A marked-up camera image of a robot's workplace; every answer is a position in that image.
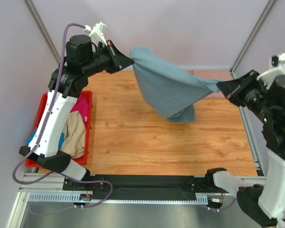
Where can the magenta t shirt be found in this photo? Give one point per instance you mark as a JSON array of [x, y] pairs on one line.
[[82, 106]]

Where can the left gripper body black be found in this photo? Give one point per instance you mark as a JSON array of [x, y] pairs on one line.
[[111, 58]]

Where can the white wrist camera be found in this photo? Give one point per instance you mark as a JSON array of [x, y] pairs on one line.
[[96, 33], [276, 68]]

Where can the beige t shirt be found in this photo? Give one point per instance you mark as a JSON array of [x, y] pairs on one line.
[[74, 135]]

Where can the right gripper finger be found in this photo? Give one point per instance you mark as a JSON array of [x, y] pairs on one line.
[[229, 86], [229, 94]]

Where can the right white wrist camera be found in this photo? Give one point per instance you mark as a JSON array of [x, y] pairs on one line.
[[276, 68]]

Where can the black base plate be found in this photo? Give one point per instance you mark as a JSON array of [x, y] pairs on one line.
[[145, 185]]

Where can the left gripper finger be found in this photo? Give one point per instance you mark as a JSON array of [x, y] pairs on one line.
[[122, 62], [114, 52]]

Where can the grey blue t shirt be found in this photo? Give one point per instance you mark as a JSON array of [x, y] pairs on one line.
[[169, 90]]

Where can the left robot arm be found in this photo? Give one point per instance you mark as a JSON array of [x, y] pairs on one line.
[[79, 62]]

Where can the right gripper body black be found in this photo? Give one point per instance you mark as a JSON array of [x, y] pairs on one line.
[[242, 89]]

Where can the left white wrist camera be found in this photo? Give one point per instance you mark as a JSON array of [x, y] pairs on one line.
[[96, 33]]

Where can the red plastic bin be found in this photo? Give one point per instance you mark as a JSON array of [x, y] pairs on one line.
[[87, 94]]

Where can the slotted cable duct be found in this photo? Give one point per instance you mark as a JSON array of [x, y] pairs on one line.
[[77, 197]]

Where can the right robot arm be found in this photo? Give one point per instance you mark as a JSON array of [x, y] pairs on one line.
[[264, 96]]

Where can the left aluminium frame post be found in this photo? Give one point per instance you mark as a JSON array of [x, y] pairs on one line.
[[41, 27]]

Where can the aluminium frame post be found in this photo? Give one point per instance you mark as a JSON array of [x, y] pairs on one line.
[[41, 27], [253, 34]]

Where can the bright blue t shirt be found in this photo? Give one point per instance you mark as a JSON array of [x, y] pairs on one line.
[[60, 143]]

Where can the right aluminium frame post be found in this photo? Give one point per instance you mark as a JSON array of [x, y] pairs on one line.
[[253, 34]]

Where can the folded pink t shirt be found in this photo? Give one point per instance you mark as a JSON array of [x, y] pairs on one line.
[[223, 75]]

